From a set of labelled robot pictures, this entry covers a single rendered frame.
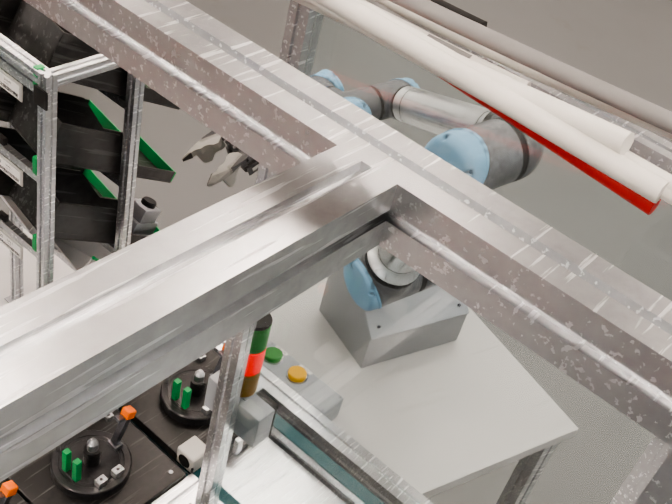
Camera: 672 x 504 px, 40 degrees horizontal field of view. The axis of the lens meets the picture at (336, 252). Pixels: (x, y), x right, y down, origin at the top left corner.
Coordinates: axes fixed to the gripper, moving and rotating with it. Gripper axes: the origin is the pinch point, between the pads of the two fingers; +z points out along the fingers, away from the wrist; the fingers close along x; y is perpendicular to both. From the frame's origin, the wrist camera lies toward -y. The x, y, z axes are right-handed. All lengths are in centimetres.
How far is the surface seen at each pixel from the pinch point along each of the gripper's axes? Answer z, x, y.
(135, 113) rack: 9.7, -9.6, -30.3
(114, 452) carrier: 45, -32, 14
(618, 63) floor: -333, 138, 300
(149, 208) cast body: 13.0, -2.7, -1.1
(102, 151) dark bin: 16.8, -6.5, -24.2
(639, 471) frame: 1, -105, -39
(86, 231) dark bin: 26.0, -6.5, -10.0
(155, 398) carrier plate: 33.2, -23.7, 21.9
